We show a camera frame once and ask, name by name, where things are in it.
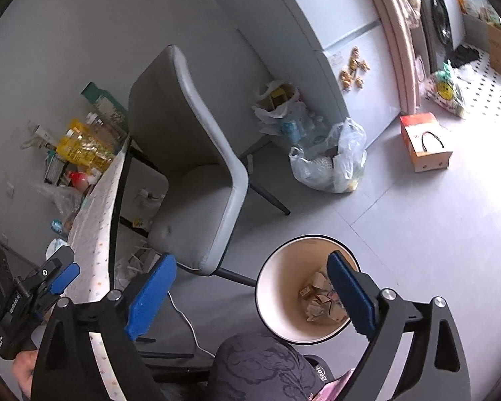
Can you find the white power strip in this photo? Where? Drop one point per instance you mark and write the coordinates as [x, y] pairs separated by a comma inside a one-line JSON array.
[[135, 263]]

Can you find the white tissue pack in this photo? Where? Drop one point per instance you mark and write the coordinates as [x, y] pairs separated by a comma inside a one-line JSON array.
[[56, 247]]

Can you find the person's left hand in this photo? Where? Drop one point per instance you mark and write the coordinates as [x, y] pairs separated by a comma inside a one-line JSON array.
[[25, 369]]

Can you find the pink patterned cloth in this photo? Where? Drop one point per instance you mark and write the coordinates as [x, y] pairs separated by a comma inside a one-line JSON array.
[[338, 388]]

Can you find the yellow cooking oil bottle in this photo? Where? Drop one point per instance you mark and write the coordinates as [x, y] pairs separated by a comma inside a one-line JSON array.
[[79, 144]]

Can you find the white refrigerator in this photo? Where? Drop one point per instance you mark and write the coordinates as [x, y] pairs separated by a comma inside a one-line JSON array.
[[317, 8]]

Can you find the red lidded jar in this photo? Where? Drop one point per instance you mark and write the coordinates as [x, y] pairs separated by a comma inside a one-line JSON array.
[[78, 180]]

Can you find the person's dark patterned trouser leg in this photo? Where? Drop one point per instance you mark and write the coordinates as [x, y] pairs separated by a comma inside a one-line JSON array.
[[259, 367]]

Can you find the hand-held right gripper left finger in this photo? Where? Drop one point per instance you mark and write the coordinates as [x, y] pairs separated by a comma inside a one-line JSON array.
[[148, 296]]

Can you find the grey upholstered chair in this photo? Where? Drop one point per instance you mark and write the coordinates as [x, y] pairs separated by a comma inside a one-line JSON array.
[[171, 112]]

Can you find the green carton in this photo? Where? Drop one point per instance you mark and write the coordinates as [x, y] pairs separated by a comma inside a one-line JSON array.
[[96, 92]]

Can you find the grey storage box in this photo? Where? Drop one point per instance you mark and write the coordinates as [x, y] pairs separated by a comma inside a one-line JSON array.
[[54, 169]]

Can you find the hanging plastic bag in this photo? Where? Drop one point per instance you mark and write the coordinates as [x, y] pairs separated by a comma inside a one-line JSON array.
[[409, 4]]

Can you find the black chair frame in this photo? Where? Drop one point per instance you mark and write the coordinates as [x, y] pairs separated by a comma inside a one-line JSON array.
[[171, 369]]

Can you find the cluster of yellow fridge magnets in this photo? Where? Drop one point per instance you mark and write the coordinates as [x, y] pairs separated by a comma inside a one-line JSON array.
[[353, 71]]

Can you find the grey washing machine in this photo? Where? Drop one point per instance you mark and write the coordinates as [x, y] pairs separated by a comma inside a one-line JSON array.
[[438, 12]]

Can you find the white round trash bin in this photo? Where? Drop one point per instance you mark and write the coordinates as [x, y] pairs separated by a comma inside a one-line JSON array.
[[284, 292]]

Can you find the black cloth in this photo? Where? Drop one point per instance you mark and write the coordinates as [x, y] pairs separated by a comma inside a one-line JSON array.
[[463, 55]]

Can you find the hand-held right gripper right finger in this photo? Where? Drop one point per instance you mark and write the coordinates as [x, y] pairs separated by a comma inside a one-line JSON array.
[[355, 296]]

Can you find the pink door frame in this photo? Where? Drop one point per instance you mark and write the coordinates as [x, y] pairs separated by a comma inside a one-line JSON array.
[[394, 29]]

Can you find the small blue packet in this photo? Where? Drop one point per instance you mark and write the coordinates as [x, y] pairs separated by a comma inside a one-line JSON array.
[[60, 226]]

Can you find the pale grey cabinet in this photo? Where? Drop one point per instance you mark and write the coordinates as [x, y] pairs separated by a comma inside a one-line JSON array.
[[148, 183]]

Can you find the pack of water bottles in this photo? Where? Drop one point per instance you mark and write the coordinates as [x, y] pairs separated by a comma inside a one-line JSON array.
[[294, 127]]

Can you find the dark grey panel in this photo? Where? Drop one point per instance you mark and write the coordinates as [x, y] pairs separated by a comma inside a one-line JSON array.
[[0, 267]]

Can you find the pile of crumpled paper scraps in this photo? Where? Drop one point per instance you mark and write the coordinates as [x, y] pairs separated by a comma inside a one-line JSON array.
[[321, 296]]

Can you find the crumpled clear plastic bag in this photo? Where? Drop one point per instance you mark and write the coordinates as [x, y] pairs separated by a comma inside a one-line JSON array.
[[58, 198]]

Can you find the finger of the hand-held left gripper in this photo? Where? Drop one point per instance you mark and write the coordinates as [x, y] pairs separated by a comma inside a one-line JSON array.
[[67, 277], [54, 261]]

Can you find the dotted white tablecloth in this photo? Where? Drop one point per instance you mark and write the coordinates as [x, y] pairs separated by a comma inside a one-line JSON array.
[[94, 225]]

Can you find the clear plastic bag of waste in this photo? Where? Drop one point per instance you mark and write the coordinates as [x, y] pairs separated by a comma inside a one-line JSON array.
[[346, 150]]

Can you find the yellow smiley face bag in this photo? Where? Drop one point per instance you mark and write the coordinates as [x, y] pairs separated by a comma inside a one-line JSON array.
[[444, 87]]

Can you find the clear jar with white cap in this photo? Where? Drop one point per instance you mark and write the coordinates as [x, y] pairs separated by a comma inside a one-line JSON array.
[[104, 131]]

